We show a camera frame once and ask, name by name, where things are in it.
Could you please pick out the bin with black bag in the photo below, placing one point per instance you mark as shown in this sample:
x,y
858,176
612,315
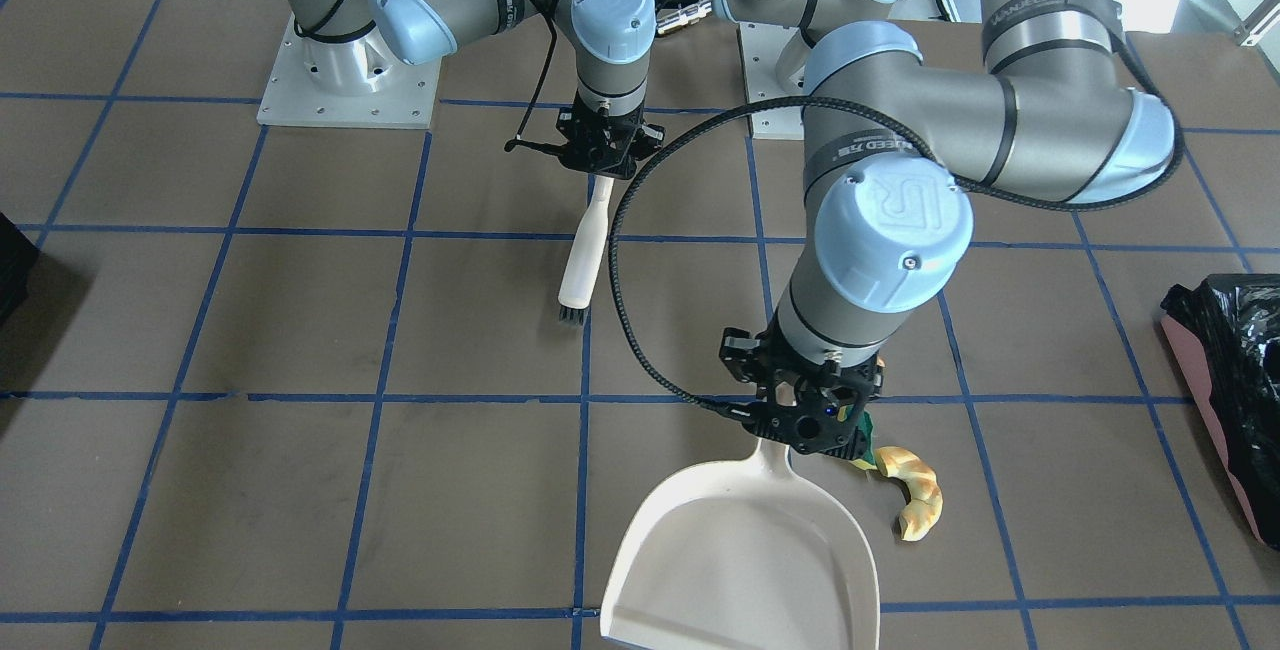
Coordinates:
x,y
1224,334

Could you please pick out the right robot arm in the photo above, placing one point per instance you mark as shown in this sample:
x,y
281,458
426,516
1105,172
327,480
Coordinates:
x,y
611,39

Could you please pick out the beige hand brush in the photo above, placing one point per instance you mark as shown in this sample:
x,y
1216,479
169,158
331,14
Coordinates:
x,y
583,266

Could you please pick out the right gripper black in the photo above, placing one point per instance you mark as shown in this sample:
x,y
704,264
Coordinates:
x,y
652,136

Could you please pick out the green yellow sponge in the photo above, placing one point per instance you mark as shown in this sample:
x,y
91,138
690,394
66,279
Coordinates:
x,y
866,442

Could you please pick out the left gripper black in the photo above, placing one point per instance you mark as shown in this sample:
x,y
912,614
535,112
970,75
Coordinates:
x,y
737,356

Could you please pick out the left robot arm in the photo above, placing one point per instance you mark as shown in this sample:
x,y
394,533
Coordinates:
x,y
893,150

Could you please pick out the toy croissant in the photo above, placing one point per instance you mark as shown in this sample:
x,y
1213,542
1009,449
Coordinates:
x,y
925,499

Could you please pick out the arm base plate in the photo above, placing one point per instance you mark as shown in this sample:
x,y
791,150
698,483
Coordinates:
x,y
773,62
357,85

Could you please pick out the beige plastic dustpan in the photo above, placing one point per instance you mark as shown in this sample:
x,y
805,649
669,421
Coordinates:
x,y
742,554

